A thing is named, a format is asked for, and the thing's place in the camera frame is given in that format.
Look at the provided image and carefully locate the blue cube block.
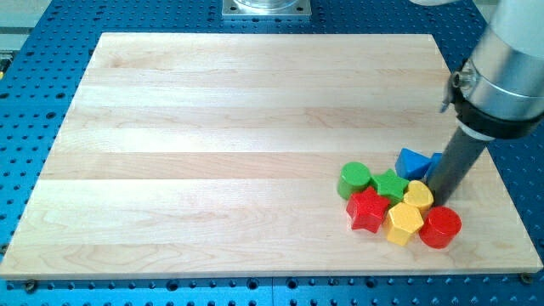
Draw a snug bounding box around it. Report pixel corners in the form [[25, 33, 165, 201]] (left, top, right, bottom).
[[424, 152, 442, 181]]

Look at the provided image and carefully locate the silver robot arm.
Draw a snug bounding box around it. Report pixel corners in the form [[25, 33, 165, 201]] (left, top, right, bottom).
[[442, 0, 543, 141]]

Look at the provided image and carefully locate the blue triangle block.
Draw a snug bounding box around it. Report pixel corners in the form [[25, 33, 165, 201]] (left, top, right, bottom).
[[395, 148, 431, 180]]

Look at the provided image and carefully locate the green cylinder block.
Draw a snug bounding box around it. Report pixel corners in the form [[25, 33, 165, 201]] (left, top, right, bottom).
[[337, 161, 371, 200]]

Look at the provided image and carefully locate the light wooden board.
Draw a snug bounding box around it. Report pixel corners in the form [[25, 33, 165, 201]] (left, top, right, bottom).
[[1, 32, 542, 280]]

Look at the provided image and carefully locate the red star block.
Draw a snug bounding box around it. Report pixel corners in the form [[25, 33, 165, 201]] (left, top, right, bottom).
[[346, 186, 390, 233]]

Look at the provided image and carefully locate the green star block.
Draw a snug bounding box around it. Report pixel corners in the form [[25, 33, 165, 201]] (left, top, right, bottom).
[[371, 169, 410, 207]]

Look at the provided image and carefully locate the yellow hexagon block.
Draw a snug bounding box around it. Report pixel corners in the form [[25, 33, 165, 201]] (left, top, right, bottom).
[[382, 202, 423, 246]]

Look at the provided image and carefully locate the yellow heart block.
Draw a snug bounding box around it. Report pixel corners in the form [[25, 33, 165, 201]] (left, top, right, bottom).
[[403, 180, 434, 215]]

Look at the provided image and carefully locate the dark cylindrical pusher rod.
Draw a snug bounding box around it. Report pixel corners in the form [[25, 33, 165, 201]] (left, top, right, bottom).
[[427, 127, 493, 206]]

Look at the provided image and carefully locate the red cylinder block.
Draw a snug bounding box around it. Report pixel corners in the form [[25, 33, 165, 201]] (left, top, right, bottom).
[[419, 207, 462, 249]]

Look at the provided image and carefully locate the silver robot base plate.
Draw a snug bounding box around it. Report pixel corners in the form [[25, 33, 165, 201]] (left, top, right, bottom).
[[222, 0, 312, 19]]

